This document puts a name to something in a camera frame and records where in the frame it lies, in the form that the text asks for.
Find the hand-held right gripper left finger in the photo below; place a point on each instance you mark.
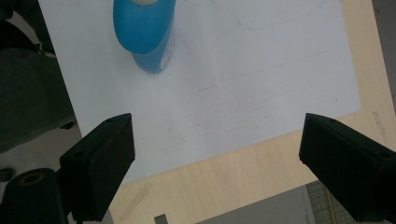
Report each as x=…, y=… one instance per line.
x=99, y=161

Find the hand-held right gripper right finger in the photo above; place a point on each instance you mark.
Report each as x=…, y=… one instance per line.
x=348, y=168

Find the blue plastic bottle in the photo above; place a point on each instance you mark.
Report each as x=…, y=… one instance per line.
x=143, y=31

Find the grey woven floor mat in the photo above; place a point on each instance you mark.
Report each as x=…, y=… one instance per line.
x=323, y=202

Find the clear tape strip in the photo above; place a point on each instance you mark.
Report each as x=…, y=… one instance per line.
x=380, y=126
x=135, y=200

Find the white paper sheet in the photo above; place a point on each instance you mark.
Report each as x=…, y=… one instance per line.
x=236, y=77

